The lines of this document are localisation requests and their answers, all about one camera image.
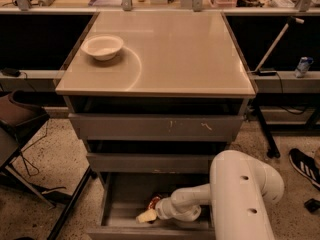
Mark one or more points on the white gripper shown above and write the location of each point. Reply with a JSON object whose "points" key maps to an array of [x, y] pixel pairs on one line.
{"points": [[164, 208]]}

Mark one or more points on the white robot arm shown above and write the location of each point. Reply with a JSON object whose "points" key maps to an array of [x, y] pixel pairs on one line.
{"points": [[239, 187]]}

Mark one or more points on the bottom grey drawer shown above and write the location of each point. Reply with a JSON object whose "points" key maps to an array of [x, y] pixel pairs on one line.
{"points": [[126, 195]]}

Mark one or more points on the grey drawer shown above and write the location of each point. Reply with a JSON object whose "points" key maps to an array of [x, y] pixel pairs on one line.
{"points": [[126, 195], [147, 163], [156, 127]]}

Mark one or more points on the middle grey drawer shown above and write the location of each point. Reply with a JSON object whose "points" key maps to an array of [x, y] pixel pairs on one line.
{"points": [[147, 163]]}

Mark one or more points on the top grey drawer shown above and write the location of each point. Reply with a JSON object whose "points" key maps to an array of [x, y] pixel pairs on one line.
{"points": [[156, 127]]}

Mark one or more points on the grey drawer cabinet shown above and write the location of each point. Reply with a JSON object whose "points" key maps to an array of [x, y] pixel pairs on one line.
{"points": [[176, 63]]}

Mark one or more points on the blue white can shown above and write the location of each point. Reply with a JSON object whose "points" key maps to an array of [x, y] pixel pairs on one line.
{"points": [[303, 66]]}

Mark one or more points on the black table leg left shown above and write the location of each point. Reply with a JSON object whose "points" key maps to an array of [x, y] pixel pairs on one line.
{"points": [[70, 204]]}

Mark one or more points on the black table leg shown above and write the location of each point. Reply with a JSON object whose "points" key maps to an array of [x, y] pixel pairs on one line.
{"points": [[70, 204], [273, 151]]}

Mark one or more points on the black table leg right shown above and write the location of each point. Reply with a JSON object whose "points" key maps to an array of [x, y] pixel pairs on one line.
{"points": [[273, 151]]}

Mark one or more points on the black white sneaker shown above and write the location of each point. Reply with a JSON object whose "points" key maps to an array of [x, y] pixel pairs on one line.
{"points": [[306, 166]]}

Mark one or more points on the small black floor object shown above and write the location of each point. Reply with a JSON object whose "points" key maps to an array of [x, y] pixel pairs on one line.
{"points": [[312, 205]]}

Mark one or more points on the dark chair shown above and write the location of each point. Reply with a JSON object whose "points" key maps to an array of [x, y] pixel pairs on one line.
{"points": [[19, 122]]}

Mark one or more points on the white bowl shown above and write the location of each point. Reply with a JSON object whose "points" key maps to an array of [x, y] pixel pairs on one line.
{"points": [[102, 47]]}

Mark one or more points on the white stick with black tip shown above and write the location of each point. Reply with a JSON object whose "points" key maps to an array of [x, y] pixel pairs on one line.
{"points": [[290, 21]]}

